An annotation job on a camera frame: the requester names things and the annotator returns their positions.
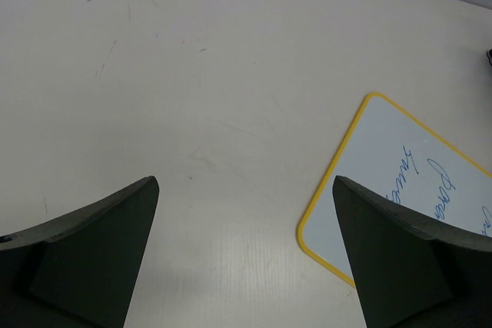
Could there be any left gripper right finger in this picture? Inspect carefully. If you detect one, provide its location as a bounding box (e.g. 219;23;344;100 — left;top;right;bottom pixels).
333;176;491;327

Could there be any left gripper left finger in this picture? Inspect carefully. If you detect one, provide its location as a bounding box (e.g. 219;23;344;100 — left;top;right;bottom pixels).
1;176;159;327

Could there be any yellow framed whiteboard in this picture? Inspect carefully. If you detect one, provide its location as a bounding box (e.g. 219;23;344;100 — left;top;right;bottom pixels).
297;93;491;285

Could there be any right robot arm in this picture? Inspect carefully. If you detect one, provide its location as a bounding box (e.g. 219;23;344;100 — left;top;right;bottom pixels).
486;49;492;66

